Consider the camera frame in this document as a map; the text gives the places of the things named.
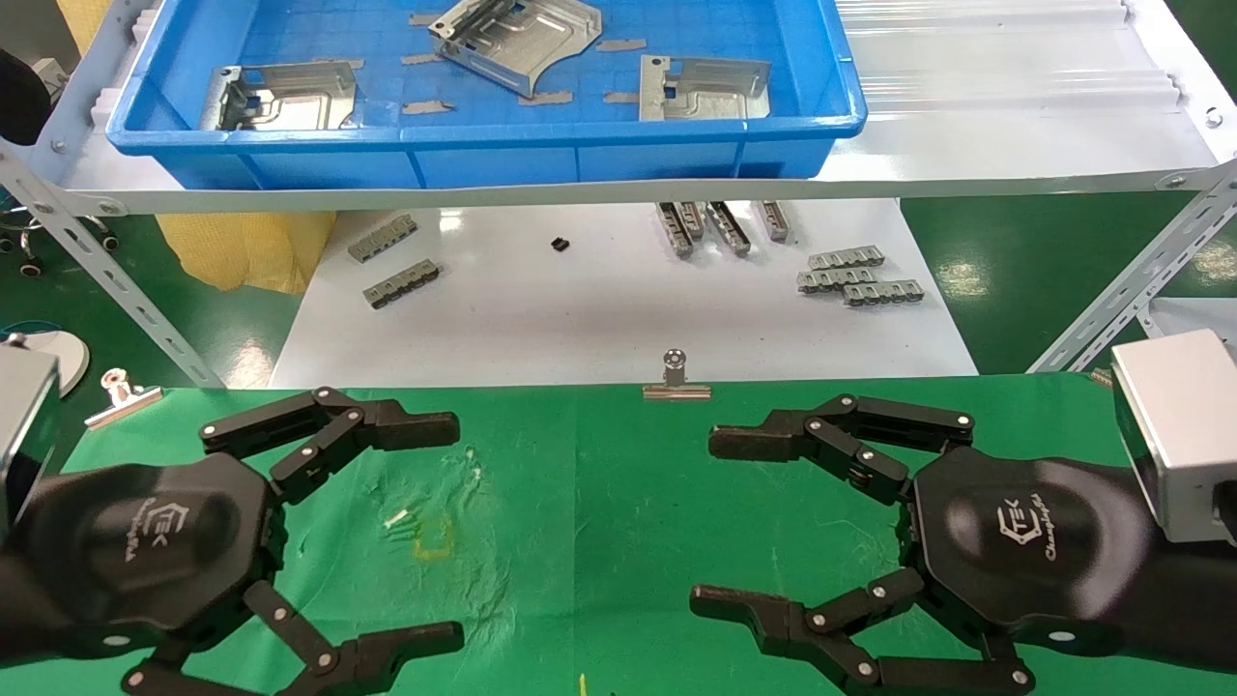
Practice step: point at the green cloth mat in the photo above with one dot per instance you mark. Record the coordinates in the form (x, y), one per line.
(599, 503)

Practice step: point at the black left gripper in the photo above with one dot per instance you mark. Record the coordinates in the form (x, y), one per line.
(126, 541)

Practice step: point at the black rounded object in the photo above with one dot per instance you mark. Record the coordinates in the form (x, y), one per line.
(21, 97)

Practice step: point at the yellow foam sheet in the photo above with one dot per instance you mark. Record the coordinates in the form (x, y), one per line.
(85, 21)

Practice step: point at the blue plastic tray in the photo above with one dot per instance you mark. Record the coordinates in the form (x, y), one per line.
(483, 155)

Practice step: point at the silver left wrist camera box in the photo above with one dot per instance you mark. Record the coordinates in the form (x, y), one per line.
(24, 416)

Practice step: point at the white round base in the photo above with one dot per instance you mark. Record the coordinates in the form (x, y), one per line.
(58, 358)

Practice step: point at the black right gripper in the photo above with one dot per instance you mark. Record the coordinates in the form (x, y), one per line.
(1044, 551)

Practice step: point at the grey slotted metal rail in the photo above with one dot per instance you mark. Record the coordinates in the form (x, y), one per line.
(692, 220)
(729, 229)
(831, 280)
(847, 257)
(383, 239)
(675, 232)
(401, 285)
(775, 221)
(883, 293)

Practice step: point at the silver binder clip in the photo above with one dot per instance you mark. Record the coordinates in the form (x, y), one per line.
(121, 404)
(676, 391)

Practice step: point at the grey tape strip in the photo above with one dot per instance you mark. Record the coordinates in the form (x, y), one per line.
(618, 97)
(620, 44)
(428, 107)
(422, 18)
(420, 59)
(546, 98)

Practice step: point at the small white scrap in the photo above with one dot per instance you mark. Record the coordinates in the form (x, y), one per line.
(394, 519)

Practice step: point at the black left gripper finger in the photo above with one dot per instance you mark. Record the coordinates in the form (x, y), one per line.
(387, 425)

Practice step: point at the black chair wheel base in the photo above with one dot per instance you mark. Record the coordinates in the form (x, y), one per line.
(29, 263)

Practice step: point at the white corrugated plastic sheet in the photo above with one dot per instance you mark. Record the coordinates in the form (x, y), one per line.
(966, 58)

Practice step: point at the perforated steel angle brace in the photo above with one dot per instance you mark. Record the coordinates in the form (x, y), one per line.
(126, 290)
(1111, 300)

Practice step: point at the yellow mesh bag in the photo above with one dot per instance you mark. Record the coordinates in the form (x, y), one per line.
(242, 251)

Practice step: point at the stamped sheet metal part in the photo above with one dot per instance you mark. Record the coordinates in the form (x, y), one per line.
(309, 97)
(715, 97)
(541, 39)

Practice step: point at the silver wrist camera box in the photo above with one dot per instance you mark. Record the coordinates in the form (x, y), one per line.
(1179, 435)
(24, 416)

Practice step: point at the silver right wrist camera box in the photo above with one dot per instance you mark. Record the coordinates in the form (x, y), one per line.
(1179, 435)

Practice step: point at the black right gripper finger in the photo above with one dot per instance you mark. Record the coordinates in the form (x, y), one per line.
(763, 619)
(763, 437)

